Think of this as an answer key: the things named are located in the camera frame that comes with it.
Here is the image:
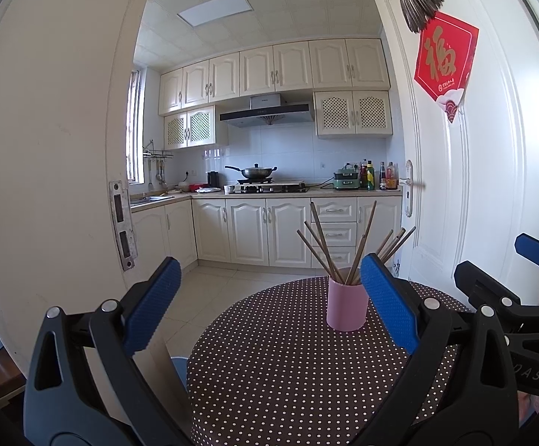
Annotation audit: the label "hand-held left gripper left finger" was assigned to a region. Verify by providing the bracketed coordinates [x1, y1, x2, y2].
[23, 256, 193, 446]

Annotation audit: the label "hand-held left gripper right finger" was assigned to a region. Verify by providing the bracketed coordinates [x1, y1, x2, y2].
[341, 253, 522, 446]

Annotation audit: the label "pink cup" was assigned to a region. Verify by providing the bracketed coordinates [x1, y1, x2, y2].
[326, 276, 370, 333]

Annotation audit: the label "bundle of wooden chopsticks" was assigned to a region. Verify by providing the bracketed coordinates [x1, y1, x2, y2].
[296, 200, 415, 285]

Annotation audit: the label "person's right hand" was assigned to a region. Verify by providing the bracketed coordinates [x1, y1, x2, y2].
[517, 391, 537, 429]

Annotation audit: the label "white cabinet drawer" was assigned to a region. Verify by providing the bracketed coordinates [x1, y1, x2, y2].
[313, 247, 356, 268]
[311, 198, 357, 222]
[312, 223, 357, 246]

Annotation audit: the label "beige cardboard sheet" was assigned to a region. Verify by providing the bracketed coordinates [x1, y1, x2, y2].
[130, 337, 191, 428]

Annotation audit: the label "blue stool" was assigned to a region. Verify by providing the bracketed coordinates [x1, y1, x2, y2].
[169, 355, 190, 391]

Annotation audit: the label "metal door lock plate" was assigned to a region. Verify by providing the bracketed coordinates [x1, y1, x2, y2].
[109, 180, 139, 271]

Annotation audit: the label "white base cabinets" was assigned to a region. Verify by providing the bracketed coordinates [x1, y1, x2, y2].
[130, 195, 402, 270]

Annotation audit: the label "row of condiment bottles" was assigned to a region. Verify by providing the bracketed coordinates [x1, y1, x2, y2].
[360, 159, 399, 191]

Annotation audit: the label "beige kitchen countertop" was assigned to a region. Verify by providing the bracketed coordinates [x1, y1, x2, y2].
[130, 188, 402, 203]

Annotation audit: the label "brown polka dot tablecloth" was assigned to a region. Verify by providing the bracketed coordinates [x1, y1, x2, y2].
[186, 276, 472, 446]

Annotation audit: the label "green electric cooker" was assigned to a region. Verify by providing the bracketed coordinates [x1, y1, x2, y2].
[333, 164, 362, 191]

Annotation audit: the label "gas stove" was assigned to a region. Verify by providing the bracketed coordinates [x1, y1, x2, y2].
[236, 180, 309, 193]

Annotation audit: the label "metal wok with lid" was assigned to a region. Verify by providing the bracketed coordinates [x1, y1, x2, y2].
[225, 164, 278, 181]

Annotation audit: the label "kitchen window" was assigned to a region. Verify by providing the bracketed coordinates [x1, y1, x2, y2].
[126, 69, 145, 183]

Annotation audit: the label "white lattice door cabinet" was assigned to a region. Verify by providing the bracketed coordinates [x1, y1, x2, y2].
[313, 90, 393, 139]
[163, 104, 216, 150]

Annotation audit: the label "plain white door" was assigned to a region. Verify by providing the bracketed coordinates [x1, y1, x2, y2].
[0, 0, 158, 372]

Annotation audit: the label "red paper door decoration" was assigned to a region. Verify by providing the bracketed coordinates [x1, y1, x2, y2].
[413, 12, 480, 124]

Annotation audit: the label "black range hood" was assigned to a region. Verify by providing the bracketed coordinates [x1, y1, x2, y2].
[219, 94, 315, 128]

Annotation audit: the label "ceiling light panel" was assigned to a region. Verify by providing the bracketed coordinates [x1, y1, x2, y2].
[177, 0, 255, 26]

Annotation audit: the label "metal door handle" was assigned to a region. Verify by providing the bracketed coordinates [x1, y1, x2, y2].
[398, 160, 426, 218]

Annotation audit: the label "metal wall utensil rack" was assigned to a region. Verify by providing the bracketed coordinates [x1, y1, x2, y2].
[142, 139, 174, 159]

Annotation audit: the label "white upper wall cabinets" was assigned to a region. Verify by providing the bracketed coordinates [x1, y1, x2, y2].
[158, 38, 391, 116]

